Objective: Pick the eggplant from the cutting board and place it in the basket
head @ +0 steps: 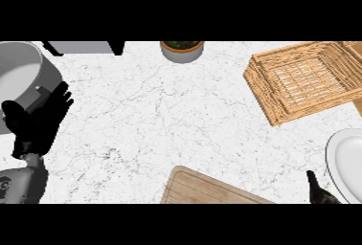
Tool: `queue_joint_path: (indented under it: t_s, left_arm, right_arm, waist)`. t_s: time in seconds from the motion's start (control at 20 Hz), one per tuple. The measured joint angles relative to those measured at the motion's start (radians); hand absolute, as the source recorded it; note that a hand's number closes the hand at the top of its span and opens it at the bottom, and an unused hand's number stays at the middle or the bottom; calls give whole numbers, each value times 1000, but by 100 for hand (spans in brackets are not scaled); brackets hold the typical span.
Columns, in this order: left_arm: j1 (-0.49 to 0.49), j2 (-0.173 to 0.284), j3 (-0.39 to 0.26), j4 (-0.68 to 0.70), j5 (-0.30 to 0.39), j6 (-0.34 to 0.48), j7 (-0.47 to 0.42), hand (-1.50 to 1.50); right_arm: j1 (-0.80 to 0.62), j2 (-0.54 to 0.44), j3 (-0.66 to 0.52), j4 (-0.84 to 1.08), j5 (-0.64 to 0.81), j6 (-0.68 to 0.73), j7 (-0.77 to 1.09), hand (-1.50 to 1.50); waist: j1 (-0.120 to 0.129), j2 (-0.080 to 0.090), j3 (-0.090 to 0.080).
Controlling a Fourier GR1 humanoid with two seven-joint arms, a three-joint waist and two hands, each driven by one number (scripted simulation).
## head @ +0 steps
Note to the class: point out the white plate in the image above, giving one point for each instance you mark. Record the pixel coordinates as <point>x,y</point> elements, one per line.
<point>346,164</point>

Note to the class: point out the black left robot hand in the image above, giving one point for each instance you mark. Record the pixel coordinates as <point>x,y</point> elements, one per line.
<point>40,122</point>

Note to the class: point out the pale wooden cutting board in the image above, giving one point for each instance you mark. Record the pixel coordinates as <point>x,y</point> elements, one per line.
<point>207,189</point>

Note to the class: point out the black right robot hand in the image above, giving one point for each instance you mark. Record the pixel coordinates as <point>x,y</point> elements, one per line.
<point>318,194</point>

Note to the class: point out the grey plant pot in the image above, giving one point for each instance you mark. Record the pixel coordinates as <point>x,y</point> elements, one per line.
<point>182,51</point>

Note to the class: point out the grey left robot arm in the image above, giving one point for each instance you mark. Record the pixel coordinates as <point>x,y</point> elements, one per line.
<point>21,185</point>

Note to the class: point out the grey and black appliance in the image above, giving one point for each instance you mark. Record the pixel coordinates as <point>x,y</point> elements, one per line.
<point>85,47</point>

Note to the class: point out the wooden wicker basket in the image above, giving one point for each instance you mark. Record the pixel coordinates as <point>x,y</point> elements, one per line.
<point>303,81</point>

